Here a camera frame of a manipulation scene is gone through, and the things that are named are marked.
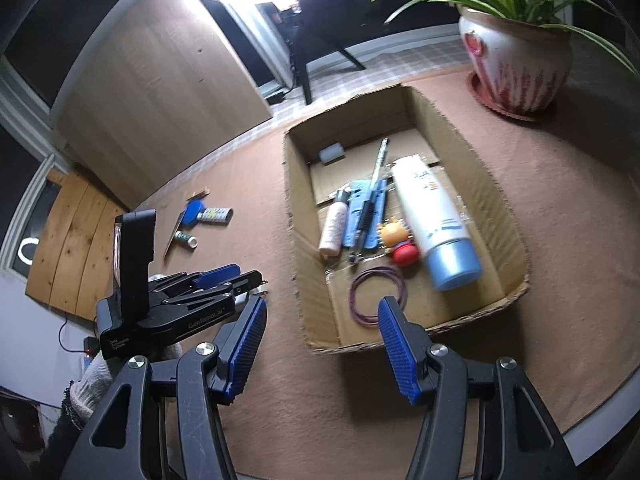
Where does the dotted tissue pack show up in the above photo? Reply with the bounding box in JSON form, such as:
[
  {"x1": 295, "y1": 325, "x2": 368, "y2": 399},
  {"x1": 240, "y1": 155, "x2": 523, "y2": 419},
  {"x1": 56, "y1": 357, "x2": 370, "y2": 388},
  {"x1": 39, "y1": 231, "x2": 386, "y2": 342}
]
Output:
[{"x1": 197, "y1": 205, "x2": 235, "y2": 225}]

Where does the white window frame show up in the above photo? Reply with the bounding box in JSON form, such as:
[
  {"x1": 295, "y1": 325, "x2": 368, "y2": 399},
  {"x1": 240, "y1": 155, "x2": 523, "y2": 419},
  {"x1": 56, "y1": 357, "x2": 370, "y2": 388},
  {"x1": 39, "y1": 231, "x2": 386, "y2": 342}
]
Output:
[{"x1": 0, "y1": 57, "x2": 72, "y2": 271}]

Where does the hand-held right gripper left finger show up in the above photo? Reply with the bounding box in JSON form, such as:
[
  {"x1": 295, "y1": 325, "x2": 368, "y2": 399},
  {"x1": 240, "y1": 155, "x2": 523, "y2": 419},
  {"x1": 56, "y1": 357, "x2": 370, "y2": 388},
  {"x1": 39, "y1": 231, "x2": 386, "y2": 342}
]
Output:
[{"x1": 60, "y1": 296, "x2": 268, "y2": 480}]

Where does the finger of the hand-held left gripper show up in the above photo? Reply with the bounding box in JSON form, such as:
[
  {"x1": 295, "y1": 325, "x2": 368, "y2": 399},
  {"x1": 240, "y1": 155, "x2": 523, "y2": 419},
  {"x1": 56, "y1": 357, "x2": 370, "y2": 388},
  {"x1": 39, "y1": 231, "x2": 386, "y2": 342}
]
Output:
[
  {"x1": 149, "y1": 263, "x2": 242, "y2": 297},
  {"x1": 167, "y1": 270, "x2": 264, "y2": 308}
]

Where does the person's left forearm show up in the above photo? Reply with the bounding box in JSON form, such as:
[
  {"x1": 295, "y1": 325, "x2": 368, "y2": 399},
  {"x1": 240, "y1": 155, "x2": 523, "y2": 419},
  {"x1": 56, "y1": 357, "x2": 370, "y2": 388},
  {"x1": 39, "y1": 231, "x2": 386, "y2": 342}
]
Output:
[{"x1": 30, "y1": 342, "x2": 183, "y2": 480}]

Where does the large light wood board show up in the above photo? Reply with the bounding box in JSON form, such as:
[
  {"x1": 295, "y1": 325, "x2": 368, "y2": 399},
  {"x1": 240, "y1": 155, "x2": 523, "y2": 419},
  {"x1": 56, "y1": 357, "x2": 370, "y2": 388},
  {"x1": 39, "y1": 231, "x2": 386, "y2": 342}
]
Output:
[{"x1": 49, "y1": 0, "x2": 274, "y2": 207}]

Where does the red toy ball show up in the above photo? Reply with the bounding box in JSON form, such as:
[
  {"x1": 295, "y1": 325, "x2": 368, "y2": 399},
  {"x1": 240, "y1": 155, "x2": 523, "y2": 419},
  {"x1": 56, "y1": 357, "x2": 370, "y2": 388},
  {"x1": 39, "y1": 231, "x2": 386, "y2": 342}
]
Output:
[{"x1": 390, "y1": 241, "x2": 420, "y2": 266}]

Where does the small pink bottle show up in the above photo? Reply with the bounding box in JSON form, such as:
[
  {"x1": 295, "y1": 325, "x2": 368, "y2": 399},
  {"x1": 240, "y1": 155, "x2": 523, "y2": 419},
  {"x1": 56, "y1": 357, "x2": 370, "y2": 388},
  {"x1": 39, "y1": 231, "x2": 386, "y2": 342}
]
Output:
[{"x1": 318, "y1": 191, "x2": 350, "y2": 257}]

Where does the black cable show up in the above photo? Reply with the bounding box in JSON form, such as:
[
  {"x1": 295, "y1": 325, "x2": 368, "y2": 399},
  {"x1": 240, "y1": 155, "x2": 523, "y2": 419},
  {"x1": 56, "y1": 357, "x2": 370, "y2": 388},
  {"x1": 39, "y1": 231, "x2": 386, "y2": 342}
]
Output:
[{"x1": 58, "y1": 309, "x2": 91, "y2": 354}]

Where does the pine wood panel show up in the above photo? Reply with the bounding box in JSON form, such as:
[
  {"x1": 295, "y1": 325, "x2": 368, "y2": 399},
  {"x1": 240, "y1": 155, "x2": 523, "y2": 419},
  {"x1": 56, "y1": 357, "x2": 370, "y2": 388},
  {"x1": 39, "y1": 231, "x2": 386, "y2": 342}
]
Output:
[{"x1": 25, "y1": 169, "x2": 132, "y2": 322}]

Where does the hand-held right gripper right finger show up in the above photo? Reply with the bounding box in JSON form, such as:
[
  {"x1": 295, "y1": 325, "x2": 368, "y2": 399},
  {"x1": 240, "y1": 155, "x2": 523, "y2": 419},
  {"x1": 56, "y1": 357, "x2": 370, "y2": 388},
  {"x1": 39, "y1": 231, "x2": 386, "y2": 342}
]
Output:
[{"x1": 377, "y1": 296, "x2": 583, "y2": 480}]

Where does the blue case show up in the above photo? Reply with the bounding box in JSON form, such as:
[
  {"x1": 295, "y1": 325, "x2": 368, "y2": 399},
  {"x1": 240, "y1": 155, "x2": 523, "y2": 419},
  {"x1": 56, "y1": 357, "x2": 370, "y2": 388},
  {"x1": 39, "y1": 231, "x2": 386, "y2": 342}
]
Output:
[{"x1": 344, "y1": 179, "x2": 389, "y2": 251}]

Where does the brown plant saucer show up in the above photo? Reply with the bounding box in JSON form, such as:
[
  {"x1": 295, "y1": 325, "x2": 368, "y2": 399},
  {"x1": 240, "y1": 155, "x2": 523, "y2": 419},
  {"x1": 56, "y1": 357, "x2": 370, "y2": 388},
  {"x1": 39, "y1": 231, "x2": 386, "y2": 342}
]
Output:
[{"x1": 467, "y1": 72, "x2": 557, "y2": 122}]

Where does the potted spider plant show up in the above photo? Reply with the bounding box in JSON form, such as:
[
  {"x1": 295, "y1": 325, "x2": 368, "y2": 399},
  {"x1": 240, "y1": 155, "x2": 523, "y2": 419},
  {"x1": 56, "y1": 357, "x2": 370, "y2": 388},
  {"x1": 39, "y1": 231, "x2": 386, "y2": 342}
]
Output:
[{"x1": 344, "y1": 0, "x2": 637, "y2": 114}]

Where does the silver pen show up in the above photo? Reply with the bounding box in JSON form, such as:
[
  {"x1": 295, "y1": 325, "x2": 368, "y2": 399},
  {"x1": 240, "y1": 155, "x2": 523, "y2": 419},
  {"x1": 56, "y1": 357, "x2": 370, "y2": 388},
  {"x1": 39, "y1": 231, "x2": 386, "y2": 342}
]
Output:
[{"x1": 350, "y1": 137, "x2": 391, "y2": 265}]

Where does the maroon rubber band loop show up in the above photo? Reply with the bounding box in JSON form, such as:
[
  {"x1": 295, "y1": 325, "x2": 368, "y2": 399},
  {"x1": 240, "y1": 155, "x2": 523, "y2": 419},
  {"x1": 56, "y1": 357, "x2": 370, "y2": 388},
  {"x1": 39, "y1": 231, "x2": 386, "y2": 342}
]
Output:
[{"x1": 349, "y1": 267, "x2": 407, "y2": 324}]

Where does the white lotion bottle blue cap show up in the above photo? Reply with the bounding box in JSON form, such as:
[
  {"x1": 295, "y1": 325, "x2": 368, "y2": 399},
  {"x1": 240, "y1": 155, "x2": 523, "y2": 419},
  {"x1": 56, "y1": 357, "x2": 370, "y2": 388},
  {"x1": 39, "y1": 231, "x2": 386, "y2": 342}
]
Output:
[{"x1": 390, "y1": 156, "x2": 484, "y2": 292}]

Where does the yellow toy figure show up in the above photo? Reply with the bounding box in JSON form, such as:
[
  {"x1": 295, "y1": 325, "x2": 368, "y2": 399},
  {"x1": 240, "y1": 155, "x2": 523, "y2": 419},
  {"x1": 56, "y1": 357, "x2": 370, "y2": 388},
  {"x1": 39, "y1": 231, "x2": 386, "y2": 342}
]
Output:
[{"x1": 377, "y1": 218, "x2": 414, "y2": 249}]

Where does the cardboard box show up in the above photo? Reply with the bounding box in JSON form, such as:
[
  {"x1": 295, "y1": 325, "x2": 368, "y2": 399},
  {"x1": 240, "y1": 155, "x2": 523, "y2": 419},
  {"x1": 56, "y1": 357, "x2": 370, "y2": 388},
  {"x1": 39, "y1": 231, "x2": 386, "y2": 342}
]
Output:
[{"x1": 282, "y1": 82, "x2": 532, "y2": 356}]

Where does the white charger cube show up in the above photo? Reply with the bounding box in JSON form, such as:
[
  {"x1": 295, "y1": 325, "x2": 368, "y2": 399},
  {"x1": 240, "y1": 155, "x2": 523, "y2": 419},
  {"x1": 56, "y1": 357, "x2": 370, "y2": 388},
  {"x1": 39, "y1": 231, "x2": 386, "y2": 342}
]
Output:
[{"x1": 235, "y1": 280, "x2": 269, "y2": 307}]

